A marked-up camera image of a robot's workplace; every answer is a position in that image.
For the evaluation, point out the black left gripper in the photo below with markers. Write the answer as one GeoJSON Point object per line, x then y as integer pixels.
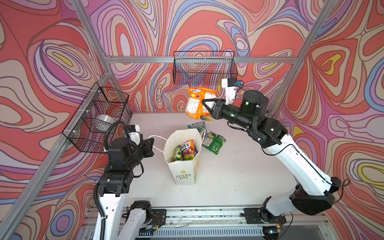
{"type": "Point", "coordinates": [146, 147]}

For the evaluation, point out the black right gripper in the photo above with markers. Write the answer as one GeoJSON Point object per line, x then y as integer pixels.
{"type": "Point", "coordinates": [217, 108]}

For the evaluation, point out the orange snack bag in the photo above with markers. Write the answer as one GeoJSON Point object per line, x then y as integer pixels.
{"type": "Point", "coordinates": [195, 109]}

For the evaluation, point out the teal Fox's candy bag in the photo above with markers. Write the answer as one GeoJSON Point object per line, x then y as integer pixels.
{"type": "Point", "coordinates": [200, 126]}

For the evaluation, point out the green Fox's candy bag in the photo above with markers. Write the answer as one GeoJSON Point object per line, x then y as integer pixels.
{"type": "Point", "coordinates": [213, 142]}

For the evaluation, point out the yellow-green Fox's candy bag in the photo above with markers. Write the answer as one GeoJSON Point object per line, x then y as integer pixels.
{"type": "Point", "coordinates": [178, 156]}

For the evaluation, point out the orange Fox's fruits candy bag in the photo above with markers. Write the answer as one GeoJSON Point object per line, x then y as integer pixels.
{"type": "Point", "coordinates": [188, 150]}

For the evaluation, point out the white paper bag with flowers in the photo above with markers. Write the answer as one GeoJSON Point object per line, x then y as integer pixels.
{"type": "Point", "coordinates": [184, 172]}

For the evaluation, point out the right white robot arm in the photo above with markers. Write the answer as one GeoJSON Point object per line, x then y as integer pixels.
{"type": "Point", "coordinates": [314, 192]}

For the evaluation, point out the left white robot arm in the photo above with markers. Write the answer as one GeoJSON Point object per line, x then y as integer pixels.
{"type": "Point", "coordinates": [113, 187]}

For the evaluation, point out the silver tape roll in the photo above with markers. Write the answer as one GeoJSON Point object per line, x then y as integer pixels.
{"type": "Point", "coordinates": [106, 118]}

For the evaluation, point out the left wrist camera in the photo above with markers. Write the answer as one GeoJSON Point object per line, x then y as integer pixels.
{"type": "Point", "coordinates": [134, 133]}

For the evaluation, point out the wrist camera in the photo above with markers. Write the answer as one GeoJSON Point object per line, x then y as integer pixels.
{"type": "Point", "coordinates": [134, 133]}
{"type": "Point", "coordinates": [231, 86]}

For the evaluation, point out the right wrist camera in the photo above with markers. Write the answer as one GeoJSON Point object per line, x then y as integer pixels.
{"type": "Point", "coordinates": [231, 86]}

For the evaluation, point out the black wire basket back wall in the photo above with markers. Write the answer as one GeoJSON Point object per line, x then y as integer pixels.
{"type": "Point", "coordinates": [203, 68]}

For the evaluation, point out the black wire basket wall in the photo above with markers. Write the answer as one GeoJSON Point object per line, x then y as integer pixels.
{"type": "Point", "coordinates": [84, 131]}
{"type": "Point", "coordinates": [203, 68]}

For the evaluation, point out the black wire basket left wall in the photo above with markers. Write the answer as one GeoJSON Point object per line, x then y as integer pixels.
{"type": "Point", "coordinates": [84, 131]}

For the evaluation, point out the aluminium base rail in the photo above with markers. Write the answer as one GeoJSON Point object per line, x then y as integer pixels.
{"type": "Point", "coordinates": [233, 222]}

